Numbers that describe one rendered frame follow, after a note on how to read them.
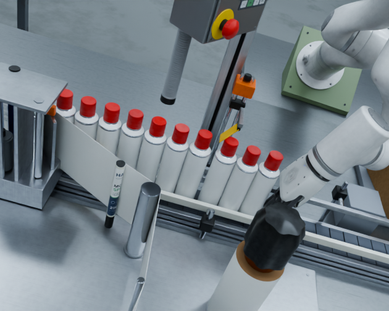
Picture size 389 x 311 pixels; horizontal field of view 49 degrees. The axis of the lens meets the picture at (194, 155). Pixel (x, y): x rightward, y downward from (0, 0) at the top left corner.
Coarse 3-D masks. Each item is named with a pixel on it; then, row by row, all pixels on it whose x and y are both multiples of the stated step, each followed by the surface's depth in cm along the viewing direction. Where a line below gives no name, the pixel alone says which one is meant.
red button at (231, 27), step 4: (224, 20) 78; (228, 20) 77; (232, 20) 77; (236, 20) 78; (220, 24) 79; (224, 24) 78; (228, 24) 77; (232, 24) 77; (236, 24) 78; (220, 28) 79; (224, 28) 77; (228, 28) 77; (232, 28) 77; (236, 28) 78; (224, 32) 78; (228, 32) 78; (232, 32) 78; (236, 32) 79; (224, 36) 78; (228, 36) 78; (232, 36) 79
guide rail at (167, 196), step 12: (168, 192) 102; (180, 204) 102; (192, 204) 102; (204, 204) 102; (228, 216) 102; (240, 216) 102; (252, 216) 103; (312, 240) 104; (324, 240) 103; (336, 240) 104; (360, 252) 104; (372, 252) 104
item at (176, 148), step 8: (176, 128) 93; (184, 128) 93; (176, 136) 93; (184, 136) 93; (168, 144) 95; (176, 144) 94; (184, 144) 95; (168, 152) 96; (176, 152) 95; (184, 152) 96; (168, 160) 97; (176, 160) 96; (160, 168) 100; (168, 168) 98; (176, 168) 98; (160, 176) 101; (168, 176) 99; (176, 176) 100; (160, 184) 102; (168, 184) 101; (176, 184) 103
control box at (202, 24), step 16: (176, 0) 80; (192, 0) 78; (208, 0) 76; (224, 0) 75; (240, 0) 79; (176, 16) 82; (192, 16) 79; (208, 16) 77; (224, 16) 78; (240, 16) 82; (256, 16) 87; (192, 32) 81; (208, 32) 79; (240, 32) 86
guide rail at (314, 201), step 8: (184, 160) 104; (208, 168) 104; (272, 192) 106; (312, 200) 106; (320, 200) 106; (328, 208) 106; (336, 208) 106; (344, 208) 106; (360, 216) 107; (368, 216) 106; (376, 216) 107; (384, 224) 107
